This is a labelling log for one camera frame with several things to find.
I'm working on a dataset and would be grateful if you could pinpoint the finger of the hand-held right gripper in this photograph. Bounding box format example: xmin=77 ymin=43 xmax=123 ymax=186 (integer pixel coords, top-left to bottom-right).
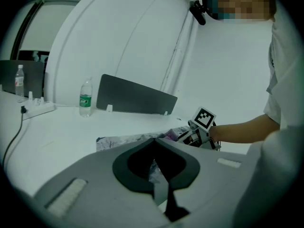
xmin=177 ymin=130 xmax=198 ymax=144

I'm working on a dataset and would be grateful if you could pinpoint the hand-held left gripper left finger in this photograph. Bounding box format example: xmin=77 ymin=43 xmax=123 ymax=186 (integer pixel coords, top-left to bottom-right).
xmin=112 ymin=138 xmax=156 ymax=195

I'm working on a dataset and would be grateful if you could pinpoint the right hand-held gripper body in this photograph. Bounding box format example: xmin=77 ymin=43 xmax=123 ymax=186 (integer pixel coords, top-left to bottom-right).
xmin=187 ymin=106 xmax=222 ymax=152

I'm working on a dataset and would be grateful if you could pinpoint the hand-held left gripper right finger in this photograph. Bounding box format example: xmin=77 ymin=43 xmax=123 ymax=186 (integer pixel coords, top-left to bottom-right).
xmin=154 ymin=138 xmax=201 ymax=223

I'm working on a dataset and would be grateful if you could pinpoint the person's right forearm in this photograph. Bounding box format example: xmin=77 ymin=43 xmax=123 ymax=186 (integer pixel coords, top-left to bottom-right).
xmin=209 ymin=114 xmax=281 ymax=144

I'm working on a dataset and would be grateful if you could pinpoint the dark grey desk divider panel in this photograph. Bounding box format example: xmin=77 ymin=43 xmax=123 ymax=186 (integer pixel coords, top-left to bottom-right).
xmin=96 ymin=74 xmax=178 ymax=115
xmin=0 ymin=60 xmax=46 ymax=99

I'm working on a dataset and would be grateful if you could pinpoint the green label water bottle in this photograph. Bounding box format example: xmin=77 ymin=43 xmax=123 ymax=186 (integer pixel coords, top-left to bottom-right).
xmin=79 ymin=77 xmax=93 ymax=118

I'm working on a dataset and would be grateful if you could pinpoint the person's white shirt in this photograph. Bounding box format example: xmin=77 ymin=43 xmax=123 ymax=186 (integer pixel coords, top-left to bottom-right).
xmin=263 ymin=0 xmax=303 ymax=130

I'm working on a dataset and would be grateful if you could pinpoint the white power strip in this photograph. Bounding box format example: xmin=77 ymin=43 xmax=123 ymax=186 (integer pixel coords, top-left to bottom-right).
xmin=22 ymin=101 xmax=57 ymax=121

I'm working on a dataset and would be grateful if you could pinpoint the person's head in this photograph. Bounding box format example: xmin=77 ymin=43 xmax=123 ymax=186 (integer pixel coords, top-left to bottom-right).
xmin=200 ymin=0 xmax=277 ymax=21

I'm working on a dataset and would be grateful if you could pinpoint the red label water bottle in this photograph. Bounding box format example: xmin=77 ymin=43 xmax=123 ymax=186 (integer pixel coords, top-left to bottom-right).
xmin=15 ymin=64 xmax=25 ymax=97

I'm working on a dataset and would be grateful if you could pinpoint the white roller blind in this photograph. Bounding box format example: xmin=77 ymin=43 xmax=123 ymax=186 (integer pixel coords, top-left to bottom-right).
xmin=20 ymin=3 xmax=79 ymax=52

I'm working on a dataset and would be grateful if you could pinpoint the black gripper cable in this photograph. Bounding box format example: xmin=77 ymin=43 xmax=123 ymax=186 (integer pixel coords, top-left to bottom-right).
xmin=212 ymin=120 xmax=222 ymax=152

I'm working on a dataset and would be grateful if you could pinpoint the black head camera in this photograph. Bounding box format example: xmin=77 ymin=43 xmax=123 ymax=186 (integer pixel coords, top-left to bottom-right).
xmin=189 ymin=0 xmax=210 ymax=26

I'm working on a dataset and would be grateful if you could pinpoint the black power cable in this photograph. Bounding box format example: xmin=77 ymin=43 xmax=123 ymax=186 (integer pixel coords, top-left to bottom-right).
xmin=2 ymin=105 xmax=27 ymax=166

